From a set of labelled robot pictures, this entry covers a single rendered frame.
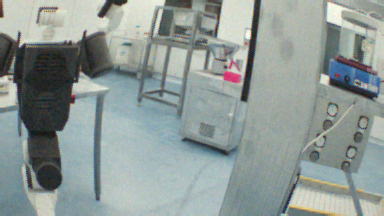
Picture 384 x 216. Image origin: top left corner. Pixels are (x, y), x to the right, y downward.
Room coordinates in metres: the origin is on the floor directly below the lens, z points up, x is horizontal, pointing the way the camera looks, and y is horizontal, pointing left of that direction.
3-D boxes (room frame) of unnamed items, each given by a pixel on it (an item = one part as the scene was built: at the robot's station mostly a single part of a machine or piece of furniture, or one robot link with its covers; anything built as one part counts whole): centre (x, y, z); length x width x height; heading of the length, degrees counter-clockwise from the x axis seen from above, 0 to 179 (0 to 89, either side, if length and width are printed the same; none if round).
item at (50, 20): (1.05, 0.55, 1.32); 0.10 x 0.07 x 0.09; 124
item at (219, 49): (4.02, -0.28, 0.95); 0.49 x 0.36 x 0.37; 64
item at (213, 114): (3.96, -0.30, 0.38); 0.63 x 0.57 x 0.76; 64
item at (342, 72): (0.95, -0.50, 1.32); 0.21 x 0.20 x 0.09; 159
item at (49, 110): (1.00, 0.52, 1.11); 0.34 x 0.30 x 0.36; 124
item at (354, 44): (0.96, -0.51, 1.45); 0.15 x 0.15 x 0.19
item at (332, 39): (5.65, -2.68, 1.43); 1.38 x 0.01 x 1.16; 64
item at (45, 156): (0.98, 0.51, 0.85); 0.28 x 0.13 x 0.18; 34
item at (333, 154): (0.88, -0.45, 1.14); 0.22 x 0.11 x 0.20; 69
